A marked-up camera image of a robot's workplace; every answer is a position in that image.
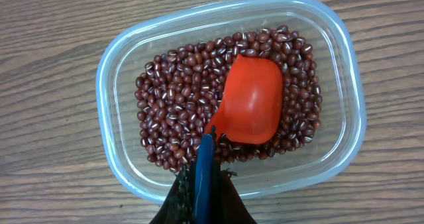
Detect red beans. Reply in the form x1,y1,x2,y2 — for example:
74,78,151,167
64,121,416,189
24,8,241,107
134,25,323,173

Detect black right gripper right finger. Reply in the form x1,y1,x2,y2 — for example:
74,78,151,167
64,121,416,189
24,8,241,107
209,160,256,224

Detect clear plastic container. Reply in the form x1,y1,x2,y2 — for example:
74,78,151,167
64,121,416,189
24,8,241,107
95,0,366,203

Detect red measuring scoop blue handle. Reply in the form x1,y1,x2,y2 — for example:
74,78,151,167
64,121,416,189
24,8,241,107
193,55,283,223

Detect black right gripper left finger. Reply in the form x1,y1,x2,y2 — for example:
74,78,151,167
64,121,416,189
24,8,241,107
150,167,195,224

